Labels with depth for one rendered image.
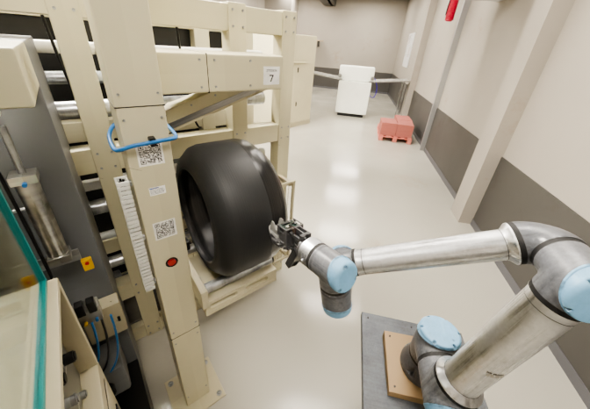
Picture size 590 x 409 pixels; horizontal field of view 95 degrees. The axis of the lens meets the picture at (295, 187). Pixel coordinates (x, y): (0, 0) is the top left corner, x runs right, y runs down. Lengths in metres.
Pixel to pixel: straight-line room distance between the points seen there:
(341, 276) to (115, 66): 0.80
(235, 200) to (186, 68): 0.56
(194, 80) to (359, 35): 12.80
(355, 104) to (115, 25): 7.80
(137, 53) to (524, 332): 1.22
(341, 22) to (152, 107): 13.16
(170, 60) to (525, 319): 1.33
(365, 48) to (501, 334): 13.28
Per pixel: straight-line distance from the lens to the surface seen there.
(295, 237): 0.87
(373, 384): 1.45
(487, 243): 0.92
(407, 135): 6.63
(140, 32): 0.90
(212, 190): 0.98
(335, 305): 0.85
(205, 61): 1.23
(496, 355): 1.01
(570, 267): 0.85
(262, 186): 1.01
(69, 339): 1.09
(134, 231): 1.08
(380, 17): 13.89
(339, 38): 13.85
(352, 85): 8.35
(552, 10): 3.57
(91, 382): 1.18
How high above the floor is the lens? 1.85
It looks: 28 degrees down
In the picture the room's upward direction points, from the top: 4 degrees clockwise
